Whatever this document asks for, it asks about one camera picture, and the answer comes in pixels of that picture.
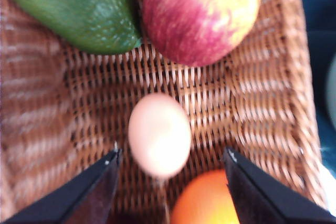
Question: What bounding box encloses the green ceramic bowl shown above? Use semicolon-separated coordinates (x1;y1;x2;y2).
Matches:
326;52;336;129

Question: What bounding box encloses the beige egg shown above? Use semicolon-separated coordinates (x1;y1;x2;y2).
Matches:
128;93;192;177

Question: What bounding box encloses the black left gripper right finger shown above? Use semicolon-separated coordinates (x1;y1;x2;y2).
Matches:
223;147;336;224

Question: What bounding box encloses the orange fruit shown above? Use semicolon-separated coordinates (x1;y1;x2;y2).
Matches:
170;169;240;224

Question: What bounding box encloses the green avocado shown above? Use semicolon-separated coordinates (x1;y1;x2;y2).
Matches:
18;0;141;55

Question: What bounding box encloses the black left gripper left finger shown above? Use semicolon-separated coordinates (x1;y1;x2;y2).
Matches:
3;141;122;224

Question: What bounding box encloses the red yellow apple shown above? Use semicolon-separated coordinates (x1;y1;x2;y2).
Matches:
143;0;261;66

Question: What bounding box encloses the brown wicker basket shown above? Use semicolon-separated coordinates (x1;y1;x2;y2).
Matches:
0;0;329;224

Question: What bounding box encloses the dark blue rectangular tray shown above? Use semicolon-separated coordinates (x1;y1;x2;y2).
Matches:
303;0;336;169

